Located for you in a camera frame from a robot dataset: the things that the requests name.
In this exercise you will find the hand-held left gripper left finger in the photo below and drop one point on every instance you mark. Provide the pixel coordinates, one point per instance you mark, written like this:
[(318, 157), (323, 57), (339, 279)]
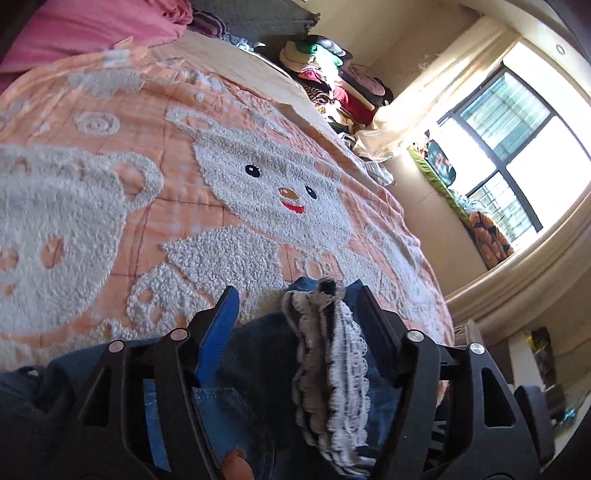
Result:
[(217, 341)]

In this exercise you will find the orange patterned cushion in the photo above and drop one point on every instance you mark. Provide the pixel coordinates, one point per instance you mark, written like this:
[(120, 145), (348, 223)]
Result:
[(489, 240)]

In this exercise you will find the green edged cushion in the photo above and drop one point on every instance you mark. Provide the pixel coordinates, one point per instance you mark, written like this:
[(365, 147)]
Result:
[(438, 166)]

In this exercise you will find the cream curtain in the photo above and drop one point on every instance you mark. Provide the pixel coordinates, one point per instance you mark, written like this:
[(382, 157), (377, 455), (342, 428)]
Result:
[(415, 106)]

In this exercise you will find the blue denim pants lace hem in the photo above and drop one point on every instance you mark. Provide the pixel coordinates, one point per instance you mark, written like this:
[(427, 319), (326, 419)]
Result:
[(249, 350)]

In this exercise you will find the peach bear print blanket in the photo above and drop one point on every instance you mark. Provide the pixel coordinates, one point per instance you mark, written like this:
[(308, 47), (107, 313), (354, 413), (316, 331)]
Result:
[(138, 115)]

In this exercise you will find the grey quilted headboard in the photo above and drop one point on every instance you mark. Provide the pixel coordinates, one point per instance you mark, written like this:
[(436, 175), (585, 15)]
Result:
[(263, 18)]

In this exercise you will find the white striped cloth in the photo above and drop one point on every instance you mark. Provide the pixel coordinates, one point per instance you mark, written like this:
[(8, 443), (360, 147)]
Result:
[(379, 173)]

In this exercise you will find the black framed window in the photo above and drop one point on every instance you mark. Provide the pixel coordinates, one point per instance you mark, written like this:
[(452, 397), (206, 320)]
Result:
[(508, 138)]

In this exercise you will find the dark striped pillow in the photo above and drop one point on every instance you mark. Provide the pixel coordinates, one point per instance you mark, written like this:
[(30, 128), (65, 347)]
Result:
[(207, 23)]

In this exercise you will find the beige bed sheet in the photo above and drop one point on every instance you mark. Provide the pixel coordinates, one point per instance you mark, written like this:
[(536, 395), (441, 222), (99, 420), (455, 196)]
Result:
[(240, 60)]

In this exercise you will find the pile of folded clothes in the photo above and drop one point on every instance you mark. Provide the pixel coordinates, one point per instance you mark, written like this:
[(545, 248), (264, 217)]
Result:
[(332, 92)]

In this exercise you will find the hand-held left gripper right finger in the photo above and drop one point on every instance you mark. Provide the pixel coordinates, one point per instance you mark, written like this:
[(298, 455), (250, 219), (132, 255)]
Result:
[(378, 337)]

